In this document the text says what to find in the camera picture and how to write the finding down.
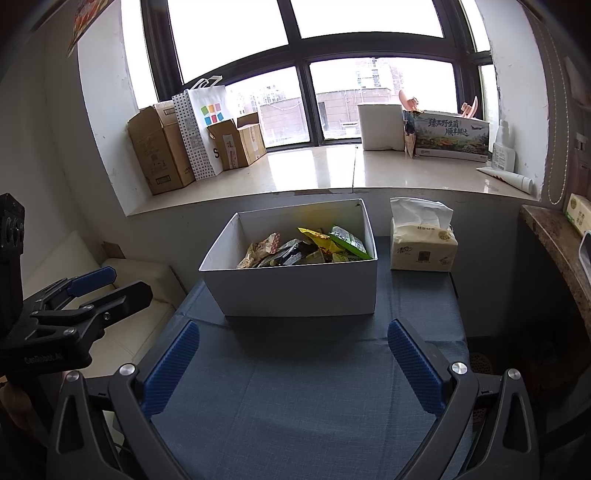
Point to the dotted paper bag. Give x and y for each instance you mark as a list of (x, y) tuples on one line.
[(196, 138)]

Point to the small cardboard box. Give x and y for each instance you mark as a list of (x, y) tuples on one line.
[(240, 143)]

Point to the yellow red snack packet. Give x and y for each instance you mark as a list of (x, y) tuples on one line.
[(318, 239)]

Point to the blue tablecloth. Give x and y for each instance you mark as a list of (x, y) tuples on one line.
[(295, 369)]

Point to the printed carton box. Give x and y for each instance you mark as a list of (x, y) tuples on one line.
[(450, 136)]

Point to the large cardboard box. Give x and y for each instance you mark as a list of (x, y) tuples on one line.
[(157, 152)]

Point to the white plastic bottle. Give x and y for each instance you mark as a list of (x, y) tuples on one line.
[(503, 150)]

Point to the person's left hand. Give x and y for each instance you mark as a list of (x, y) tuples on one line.
[(16, 399)]

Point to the tissue pack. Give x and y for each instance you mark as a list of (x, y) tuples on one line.
[(422, 244)]

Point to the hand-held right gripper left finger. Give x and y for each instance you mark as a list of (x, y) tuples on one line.
[(171, 369)]

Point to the grey stitched curtain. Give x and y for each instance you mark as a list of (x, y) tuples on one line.
[(549, 92)]

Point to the black window frame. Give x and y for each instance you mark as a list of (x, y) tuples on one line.
[(302, 50)]

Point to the small beige bag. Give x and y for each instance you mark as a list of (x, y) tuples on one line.
[(410, 145)]

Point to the white bag with coloured squares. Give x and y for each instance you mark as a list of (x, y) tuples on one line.
[(210, 110)]

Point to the pink plastic toy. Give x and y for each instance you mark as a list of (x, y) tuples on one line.
[(471, 110), (408, 100)]

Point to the green white wipes pack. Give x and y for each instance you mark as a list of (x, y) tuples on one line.
[(579, 214)]

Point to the metal floor drain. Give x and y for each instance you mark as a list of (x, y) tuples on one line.
[(482, 363)]

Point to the white plastic container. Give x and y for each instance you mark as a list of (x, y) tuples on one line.
[(585, 251)]

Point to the white storage box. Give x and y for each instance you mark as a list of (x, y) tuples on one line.
[(295, 290)]

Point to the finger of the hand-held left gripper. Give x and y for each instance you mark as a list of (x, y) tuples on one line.
[(87, 281), (120, 300)]

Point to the colourful wall poster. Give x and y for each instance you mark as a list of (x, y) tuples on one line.
[(85, 23)]

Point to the white foam box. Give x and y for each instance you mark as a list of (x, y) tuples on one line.
[(378, 127)]

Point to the pink white snack packet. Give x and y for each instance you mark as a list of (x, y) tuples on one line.
[(258, 251)]

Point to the brown stone side counter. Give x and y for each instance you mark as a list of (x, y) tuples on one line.
[(554, 240)]

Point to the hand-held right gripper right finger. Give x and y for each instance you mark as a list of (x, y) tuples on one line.
[(413, 369)]

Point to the white tube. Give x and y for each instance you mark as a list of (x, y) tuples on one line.
[(505, 179)]

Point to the black snack packet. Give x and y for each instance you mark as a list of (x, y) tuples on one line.
[(291, 254)]

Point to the brown cardboard piece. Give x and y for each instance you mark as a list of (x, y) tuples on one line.
[(113, 250)]

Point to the white window sill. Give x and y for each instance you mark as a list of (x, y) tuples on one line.
[(304, 170)]

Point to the cream sofa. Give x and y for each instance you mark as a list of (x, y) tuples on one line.
[(147, 281)]

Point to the yellow green snack packet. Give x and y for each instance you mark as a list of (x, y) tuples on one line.
[(318, 257)]

